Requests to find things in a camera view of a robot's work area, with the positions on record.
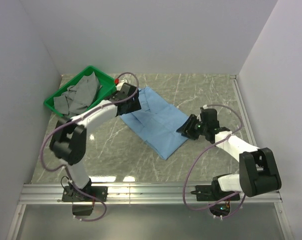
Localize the grey long sleeve shirt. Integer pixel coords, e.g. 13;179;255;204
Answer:
53;72;102;117

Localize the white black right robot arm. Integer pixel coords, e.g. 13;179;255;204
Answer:
177;107;282;201

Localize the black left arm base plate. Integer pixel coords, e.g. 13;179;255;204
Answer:
61;185;108;203

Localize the green plastic bin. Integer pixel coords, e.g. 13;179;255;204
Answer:
44;66;116;117

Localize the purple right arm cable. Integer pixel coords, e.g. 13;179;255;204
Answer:
182;104;247;220

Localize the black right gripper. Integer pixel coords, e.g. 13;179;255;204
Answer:
176;114;208;141

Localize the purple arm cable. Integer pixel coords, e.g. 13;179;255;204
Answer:
182;104;247;220
39;71;140;222

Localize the aluminium front mounting rail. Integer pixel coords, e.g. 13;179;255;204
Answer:
18;181;283;206

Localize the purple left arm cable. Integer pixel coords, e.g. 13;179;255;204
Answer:
39;71;140;222

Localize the aluminium side rail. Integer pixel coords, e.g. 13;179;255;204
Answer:
229;75;257;146

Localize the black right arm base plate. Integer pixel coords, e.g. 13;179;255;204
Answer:
190;185;234;202

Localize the light blue long sleeve shirt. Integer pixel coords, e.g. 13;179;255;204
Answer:
120;87;188;160

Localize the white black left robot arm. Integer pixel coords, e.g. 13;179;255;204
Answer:
49;82;141;201

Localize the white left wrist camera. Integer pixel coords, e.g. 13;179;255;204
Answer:
114;78;129;90

